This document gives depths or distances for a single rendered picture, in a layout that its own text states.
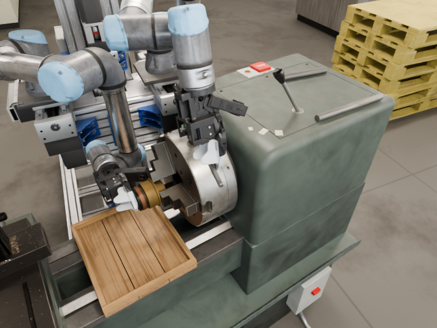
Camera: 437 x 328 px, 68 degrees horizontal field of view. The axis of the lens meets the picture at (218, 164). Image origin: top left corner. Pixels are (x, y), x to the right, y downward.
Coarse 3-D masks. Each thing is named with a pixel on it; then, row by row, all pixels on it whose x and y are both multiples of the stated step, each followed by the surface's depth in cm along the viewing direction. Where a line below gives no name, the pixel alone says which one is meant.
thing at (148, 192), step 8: (144, 184) 98; (152, 184) 98; (160, 184) 100; (136, 192) 96; (144, 192) 97; (152, 192) 97; (144, 200) 96; (152, 200) 97; (160, 200) 98; (144, 208) 98
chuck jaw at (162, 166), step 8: (160, 144) 100; (160, 152) 100; (168, 152) 101; (152, 160) 101; (160, 160) 100; (168, 160) 101; (152, 168) 102; (160, 168) 100; (168, 168) 101; (152, 176) 99; (160, 176) 100
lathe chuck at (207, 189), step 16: (176, 144) 94; (176, 160) 98; (192, 160) 92; (176, 176) 109; (192, 176) 91; (208, 176) 92; (224, 176) 95; (192, 192) 96; (208, 192) 93; (224, 192) 96; (224, 208) 100; (192, 224) 108
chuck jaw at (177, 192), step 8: (160, 192) 98; (168, 192) 98; (176, 192) 98; (184, 192) 98; (168, 200) 98; (176, 200) 96; (184, 200) 95; (192, 200) 95; (176, 208) 97; (184, 208) 96; (192, 208) 94; (200, 208) 96; (208, 208) 96
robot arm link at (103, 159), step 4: (100, 156) 108; (104, 156) 107; (108, 156) 109; (112, 156) 110; (96, 160) 108; (100, 160) 107; (104, 160) 107; (108, 160) 107; (112, 160) 108; (96, 164) 107; (100, 164) 106; (96, 168) 107
